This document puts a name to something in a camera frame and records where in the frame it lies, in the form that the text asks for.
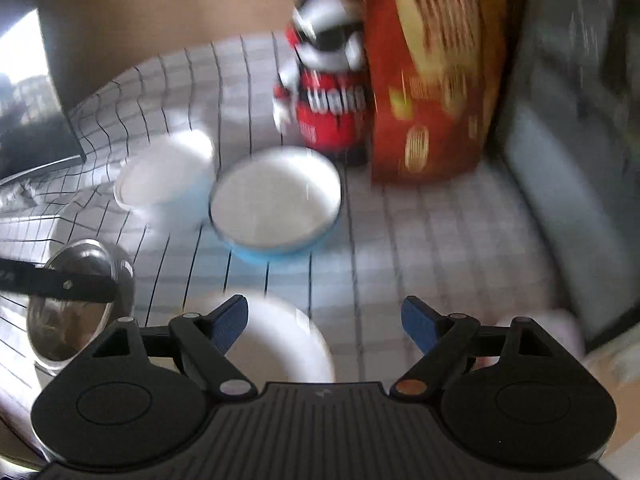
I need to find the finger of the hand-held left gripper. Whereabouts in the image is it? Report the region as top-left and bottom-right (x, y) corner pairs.
(0, 257), (119, 305)

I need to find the stainless steel bowl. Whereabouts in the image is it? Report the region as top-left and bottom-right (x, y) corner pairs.
(26, 239), (137, 373)

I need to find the brown cardboard box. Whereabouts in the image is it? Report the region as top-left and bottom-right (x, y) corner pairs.
(582, 330), (640, 461)

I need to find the dark flat screen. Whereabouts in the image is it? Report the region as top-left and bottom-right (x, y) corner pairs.
(0, 7), (85, 177)

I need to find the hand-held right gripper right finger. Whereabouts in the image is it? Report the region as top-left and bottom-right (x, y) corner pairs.
(390, 295), (556, 401)

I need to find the blue bowl with white inside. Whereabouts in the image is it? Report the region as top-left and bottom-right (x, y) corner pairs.
(207, 146), (345, 264)

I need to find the white plastic cup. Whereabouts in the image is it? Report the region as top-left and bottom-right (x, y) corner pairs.
(113, 130), (217, 228)

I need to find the red black white toy figure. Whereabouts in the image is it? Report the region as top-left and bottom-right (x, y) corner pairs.
(271, 0), (375, 167)

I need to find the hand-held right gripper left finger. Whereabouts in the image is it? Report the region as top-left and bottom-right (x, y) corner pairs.
(90, 294), (253, 401)

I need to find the orange-red snack bag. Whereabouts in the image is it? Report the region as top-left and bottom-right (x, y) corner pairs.
(356, 0), (507, 184)

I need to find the checked white tablecloth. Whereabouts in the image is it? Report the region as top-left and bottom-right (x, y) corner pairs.
(0, 30), (591, 461)

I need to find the grey glass-front cabinet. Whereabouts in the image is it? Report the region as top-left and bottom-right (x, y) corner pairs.
(492, 0), (640, 356)

